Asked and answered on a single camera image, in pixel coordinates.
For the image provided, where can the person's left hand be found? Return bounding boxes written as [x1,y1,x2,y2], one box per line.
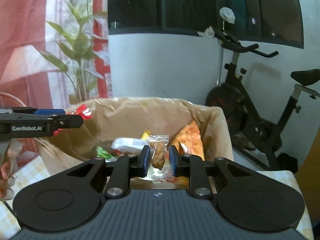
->
[1,139,23,202]

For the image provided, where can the dark window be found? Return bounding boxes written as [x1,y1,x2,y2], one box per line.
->
[108,0,304,48]

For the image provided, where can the yellow snack bag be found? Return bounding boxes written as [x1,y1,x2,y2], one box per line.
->
[141,131,151,140]

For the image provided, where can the wooden door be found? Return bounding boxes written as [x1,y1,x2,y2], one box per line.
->
[296,130,320,226]

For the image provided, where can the orange snack bag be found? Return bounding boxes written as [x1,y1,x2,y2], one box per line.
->
[171,120,205,160]

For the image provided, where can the red snack packet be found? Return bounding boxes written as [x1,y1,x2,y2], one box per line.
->
[54,103,93,136]

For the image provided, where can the clear packet fried twist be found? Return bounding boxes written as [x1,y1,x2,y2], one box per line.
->
[145,134,171,181]

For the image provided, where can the white plastic bag on pole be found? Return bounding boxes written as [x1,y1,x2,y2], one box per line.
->
[219,7,235,24]

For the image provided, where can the green rice cracker bag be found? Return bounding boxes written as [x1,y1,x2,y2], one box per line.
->
[96,146,117,162]

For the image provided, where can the clear cracker packet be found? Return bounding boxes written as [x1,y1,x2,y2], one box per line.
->
[111,137,149,155]

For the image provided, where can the cardboard box with plastic liner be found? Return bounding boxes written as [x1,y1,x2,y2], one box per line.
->
[37,98,234,176]

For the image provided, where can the black exercise bike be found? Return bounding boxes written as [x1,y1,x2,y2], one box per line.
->
[205,26,320,174]

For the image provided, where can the checkered floral tablecloth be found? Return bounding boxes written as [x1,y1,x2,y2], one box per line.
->
[0,154,315,240]

